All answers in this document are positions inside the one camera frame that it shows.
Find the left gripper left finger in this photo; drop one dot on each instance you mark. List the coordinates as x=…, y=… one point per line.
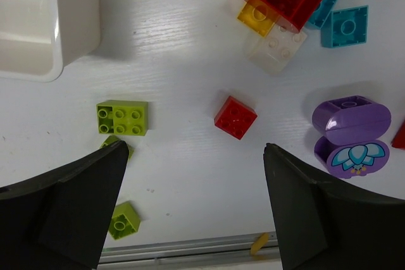
x=59, y=219

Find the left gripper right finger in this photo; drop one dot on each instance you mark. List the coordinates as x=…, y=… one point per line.
x=323, y=222

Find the red 2x4 lego brick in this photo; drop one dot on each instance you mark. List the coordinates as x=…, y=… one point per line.
x=398, y=141

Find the green 2x3 lego brick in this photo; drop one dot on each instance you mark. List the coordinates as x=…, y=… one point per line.
x=122, y=117

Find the red 2x2 lego brick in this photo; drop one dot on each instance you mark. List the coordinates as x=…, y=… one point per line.
x=235, y=118

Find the yellow small lego brick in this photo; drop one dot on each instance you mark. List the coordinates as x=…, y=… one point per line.
x=258, y=16

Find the purple flower lego box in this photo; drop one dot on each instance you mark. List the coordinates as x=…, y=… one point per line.
x=350, y=129

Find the white lego brick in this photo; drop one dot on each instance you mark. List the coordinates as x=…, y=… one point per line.
x=274, y=52

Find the teal 2x2 lego brick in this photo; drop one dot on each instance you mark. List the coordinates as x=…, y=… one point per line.
x=345, y=27

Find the left white divided bin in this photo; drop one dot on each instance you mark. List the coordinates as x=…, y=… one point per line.
x=41, y=37

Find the yellow scrap on rail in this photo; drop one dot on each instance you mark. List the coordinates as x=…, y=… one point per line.
x=259, y=243

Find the aluminium rail front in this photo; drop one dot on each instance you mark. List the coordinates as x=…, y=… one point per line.
x=158, y=251

